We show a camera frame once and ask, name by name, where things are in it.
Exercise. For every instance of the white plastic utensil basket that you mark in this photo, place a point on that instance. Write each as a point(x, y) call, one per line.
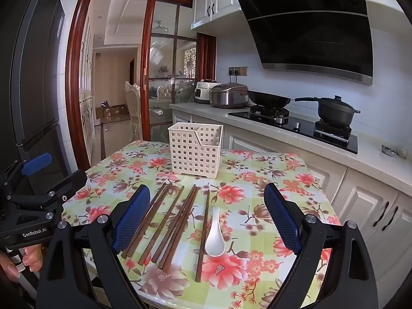
point(194, 154)

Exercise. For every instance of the small metal bowl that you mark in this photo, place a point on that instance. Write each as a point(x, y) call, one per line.
point(388, 150)

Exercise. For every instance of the row of wooden chopsticks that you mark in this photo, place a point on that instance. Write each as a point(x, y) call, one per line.
point(202, 235)

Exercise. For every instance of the white carved dining chair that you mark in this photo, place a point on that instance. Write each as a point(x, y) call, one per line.
point(132, 106)

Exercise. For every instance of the red wooden door frame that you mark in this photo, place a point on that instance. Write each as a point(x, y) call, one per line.
point(74, 87)

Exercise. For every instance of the brass wall socket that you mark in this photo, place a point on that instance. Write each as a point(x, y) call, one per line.
point(238, 70)

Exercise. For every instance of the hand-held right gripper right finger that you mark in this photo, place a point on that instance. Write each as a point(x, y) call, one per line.
point(283, 220)

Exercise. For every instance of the person's left hand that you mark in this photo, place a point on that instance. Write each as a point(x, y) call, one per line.
point(30, 257)

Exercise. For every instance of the white pressure cooker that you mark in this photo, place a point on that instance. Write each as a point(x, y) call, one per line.
point(202, 93)

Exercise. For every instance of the black refrigerator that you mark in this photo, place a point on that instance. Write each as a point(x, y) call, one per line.
point(35, 70)

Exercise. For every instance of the black wok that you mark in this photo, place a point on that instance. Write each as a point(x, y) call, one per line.
point(267, 99)

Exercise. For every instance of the silver rice cooker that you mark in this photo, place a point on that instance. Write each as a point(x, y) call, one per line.
point(228, 96)

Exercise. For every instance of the black range hood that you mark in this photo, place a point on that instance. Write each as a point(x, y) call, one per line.
point(315, 35)

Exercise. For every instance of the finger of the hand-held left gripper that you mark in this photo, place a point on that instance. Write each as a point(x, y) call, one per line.
point(37, 164)
point(64, 186)

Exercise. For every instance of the black lidded pot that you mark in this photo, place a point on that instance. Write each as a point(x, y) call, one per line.
point(334, 112)

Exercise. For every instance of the floral tablecloth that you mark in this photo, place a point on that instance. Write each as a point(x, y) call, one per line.
point(244, 199)

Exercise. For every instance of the cardboard boxes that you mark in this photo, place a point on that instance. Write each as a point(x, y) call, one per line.
point(111, 110)

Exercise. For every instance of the flower vase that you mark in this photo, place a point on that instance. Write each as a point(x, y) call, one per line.
point(164, 69)

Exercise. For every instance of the glass sliding door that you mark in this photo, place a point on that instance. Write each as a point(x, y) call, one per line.
point(161, 80)

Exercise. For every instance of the white ceramic spoon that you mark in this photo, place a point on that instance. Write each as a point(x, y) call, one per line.
point(215, 241)

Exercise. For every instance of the white base cabinets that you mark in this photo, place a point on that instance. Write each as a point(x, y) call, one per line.
point(363, 199)

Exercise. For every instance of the black gas stove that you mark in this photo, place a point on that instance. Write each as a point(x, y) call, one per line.
point(299, 128)

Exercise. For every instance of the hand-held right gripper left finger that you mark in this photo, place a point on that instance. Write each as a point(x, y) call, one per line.
point(132, 220)

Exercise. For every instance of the ceiling lamp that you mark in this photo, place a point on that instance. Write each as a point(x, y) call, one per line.
point(159, 25)

